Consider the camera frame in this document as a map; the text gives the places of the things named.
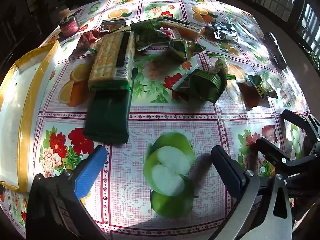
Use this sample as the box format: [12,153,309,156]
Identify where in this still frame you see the dark green pouch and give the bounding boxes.
[83,68,138,144]

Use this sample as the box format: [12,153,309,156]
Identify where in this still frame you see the black flashlight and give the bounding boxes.
[264,32,287,70]

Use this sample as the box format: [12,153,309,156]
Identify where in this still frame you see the floral fruit tablecloth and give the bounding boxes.
[0,0,311,240]

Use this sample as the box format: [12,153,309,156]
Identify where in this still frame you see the dark foil packet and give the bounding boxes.
[100,18,128,33]

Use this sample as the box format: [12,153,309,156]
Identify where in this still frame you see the cracker pack green ends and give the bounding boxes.
[88,31,136,91]

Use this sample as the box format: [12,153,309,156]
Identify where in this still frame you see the silver foil snack pack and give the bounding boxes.
[212,22,238,41]

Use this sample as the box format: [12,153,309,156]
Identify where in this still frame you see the red white small packet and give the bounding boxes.
[160,27,181,39]

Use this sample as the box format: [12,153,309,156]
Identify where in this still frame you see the white tray yellow rim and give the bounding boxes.
[1,41,61,192]

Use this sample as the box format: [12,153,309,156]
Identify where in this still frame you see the pink label jar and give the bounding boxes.
[59,14,80,37]

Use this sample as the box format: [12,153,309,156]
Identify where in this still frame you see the round cookie clear wrapper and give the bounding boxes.
[208,54,236,81]

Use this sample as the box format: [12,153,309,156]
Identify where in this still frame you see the dark red foil wrapper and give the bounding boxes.
[72,28,100,54]

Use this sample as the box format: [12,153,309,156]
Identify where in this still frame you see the green striped snack packet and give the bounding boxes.
[172,69,229,103]

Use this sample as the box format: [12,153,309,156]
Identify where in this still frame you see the green peas snack bag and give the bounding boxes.
[247,75,278,100]

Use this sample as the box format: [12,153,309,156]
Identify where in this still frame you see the orange biscuit pack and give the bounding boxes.
[162,16,205,41]

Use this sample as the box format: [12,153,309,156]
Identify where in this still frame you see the green leafy snack bag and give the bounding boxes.
[130,17,171,51]

